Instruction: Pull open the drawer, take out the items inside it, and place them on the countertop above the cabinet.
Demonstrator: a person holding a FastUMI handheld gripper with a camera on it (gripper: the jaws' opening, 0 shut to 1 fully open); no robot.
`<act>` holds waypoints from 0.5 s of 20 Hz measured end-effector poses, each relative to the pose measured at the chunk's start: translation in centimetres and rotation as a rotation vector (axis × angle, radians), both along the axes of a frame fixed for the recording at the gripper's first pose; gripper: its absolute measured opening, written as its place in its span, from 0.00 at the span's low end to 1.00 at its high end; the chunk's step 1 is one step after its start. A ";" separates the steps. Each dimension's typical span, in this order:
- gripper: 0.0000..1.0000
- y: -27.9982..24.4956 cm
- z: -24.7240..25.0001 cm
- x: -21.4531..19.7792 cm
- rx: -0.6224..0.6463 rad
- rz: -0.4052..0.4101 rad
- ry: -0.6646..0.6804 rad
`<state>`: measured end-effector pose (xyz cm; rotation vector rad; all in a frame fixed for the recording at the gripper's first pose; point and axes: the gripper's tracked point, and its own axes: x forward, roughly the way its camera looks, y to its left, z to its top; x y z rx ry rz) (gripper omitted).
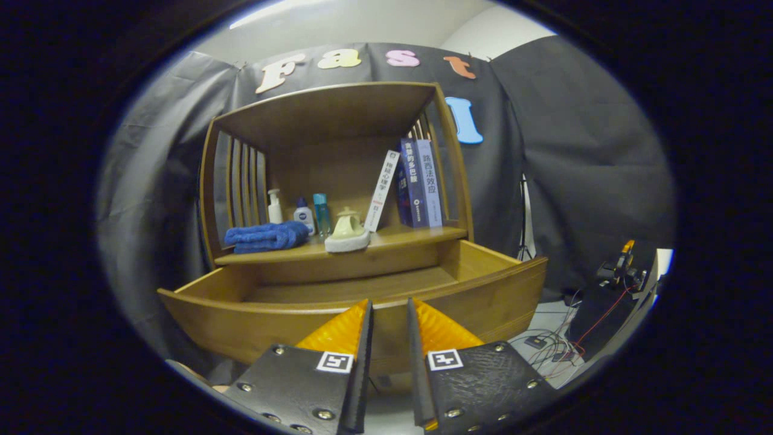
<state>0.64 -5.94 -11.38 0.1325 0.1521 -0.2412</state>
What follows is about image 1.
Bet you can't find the white book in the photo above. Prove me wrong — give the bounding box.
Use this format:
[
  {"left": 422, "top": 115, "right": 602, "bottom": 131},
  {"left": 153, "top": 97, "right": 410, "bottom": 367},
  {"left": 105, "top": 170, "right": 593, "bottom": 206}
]
[{"left": 364, "top": 150, "right": 401, "bottom": 233}]

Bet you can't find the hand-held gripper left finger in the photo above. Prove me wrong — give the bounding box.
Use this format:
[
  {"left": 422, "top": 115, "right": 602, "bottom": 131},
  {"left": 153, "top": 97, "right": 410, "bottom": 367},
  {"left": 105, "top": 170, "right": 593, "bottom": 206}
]
[{"left": 223, "top": 299, "right": 374, "bottom": 435}]

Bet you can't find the pale grey-blue book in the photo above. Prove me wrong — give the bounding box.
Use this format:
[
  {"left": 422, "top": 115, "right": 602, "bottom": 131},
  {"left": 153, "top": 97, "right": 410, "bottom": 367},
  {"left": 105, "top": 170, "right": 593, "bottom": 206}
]
[{"left": 417, "top": 140, "right": 443, "bottom": 228}]

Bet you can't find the blue folded towel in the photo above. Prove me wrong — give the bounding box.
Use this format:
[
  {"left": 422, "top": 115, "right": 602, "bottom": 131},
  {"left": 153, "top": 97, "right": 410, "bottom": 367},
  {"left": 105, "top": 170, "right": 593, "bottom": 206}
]
[{"left": 225, "top": 221, "right": 310, "bottom": 254}]

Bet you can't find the wooden cabinet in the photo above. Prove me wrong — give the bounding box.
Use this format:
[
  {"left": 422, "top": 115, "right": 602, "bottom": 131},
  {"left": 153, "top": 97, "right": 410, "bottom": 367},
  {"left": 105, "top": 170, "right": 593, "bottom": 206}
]
[{"left": 199, "top": 82, "right": 475, "bottom": 286}]

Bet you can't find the pale green handled scrub sponge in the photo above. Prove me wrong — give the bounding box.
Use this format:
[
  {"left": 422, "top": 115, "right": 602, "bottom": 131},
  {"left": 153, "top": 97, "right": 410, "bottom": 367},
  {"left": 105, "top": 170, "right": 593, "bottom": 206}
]
[{"left": 324, "top": 214, "right": 371, "bottom": 253}]

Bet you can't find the clear blue bottle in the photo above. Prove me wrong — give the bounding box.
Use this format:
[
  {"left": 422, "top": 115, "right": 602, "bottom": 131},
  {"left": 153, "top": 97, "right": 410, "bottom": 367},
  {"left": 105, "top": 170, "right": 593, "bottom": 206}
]
[{"left": 313, "top": 193, "right": 332, "bottom": 238}]

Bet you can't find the black box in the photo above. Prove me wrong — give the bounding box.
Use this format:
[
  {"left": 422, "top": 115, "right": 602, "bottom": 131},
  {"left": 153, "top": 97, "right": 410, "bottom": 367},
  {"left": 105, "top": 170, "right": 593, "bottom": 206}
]
[{"left": 568, "top": 281, "right": 632, "bottom": 357}]

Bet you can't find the tangle of cables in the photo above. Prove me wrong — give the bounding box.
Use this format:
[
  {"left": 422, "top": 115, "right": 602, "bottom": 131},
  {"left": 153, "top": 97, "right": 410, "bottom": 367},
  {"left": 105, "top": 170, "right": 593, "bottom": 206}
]
[{"left": 510, "top": 290, "right": 635, "bottom": 381}]

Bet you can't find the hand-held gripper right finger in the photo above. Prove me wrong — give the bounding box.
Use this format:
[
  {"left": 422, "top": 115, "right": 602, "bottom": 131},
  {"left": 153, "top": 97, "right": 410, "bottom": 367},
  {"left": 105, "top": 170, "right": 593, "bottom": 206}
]
[{"left": 406, "top": 297, "right": 560, "bottom": 432}]

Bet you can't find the white bottle with blue cap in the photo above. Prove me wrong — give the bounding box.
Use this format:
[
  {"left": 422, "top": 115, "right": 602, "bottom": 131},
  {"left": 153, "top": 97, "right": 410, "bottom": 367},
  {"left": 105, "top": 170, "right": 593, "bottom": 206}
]
[{"left": 293, "top": 198, "right": 315, "bottom": 236}]

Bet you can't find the dark blue book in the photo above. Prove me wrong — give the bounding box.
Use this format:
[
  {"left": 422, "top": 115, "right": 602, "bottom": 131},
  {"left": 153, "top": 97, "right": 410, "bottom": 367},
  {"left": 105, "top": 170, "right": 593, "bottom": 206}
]
[{"left": 400, "top": 138, "right": 428, "bottom": 228}]

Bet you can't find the wooden drawer with black knob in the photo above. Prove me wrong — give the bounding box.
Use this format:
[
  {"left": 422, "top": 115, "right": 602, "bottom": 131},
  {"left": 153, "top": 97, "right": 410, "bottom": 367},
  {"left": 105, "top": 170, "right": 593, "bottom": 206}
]
[{"left": 157, "top": 240, "right": 549, "bottom": 375}]

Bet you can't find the black-blue book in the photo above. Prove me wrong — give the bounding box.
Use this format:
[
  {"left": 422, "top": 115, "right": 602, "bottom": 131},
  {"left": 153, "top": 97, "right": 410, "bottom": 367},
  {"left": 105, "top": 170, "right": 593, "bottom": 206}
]
[{"left": 394, "top": 172, "right": 412, "bottom": 226}]

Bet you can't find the black backdrop cloth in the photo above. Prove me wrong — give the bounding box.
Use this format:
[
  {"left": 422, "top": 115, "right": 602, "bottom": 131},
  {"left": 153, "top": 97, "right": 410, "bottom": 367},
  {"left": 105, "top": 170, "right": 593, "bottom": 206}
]
[{"left": 97, "top": 35, "right": 676, "bottom": 363}]

